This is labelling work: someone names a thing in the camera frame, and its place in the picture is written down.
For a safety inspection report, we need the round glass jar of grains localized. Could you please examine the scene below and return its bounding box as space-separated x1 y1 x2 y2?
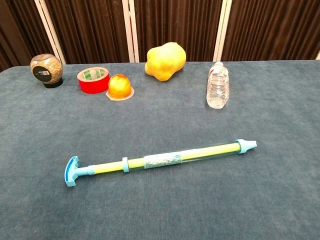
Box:
29 53 64 89

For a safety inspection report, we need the orange fruit jelly cup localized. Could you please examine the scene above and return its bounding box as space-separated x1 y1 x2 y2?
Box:
105 73 135 102

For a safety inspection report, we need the red tape roll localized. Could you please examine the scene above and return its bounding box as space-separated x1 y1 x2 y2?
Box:
76 66 111 95

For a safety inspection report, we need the blue and yellow water pump toy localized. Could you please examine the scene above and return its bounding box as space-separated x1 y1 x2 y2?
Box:
61 138 258 188

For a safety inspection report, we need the blue table cloth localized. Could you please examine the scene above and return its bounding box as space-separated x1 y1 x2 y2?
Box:
0 59 320 240

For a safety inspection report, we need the brown curtain screen panel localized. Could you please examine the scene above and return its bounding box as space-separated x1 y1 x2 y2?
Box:
121 0 232 63
213 0 320 62
33 0 140 65
0 0 62 73

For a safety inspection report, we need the clear plastic water bottle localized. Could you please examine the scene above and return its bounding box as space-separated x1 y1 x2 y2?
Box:
205 61 230 110

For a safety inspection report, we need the yellow plush bag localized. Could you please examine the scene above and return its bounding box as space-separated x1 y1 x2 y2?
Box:
144 41 187 83

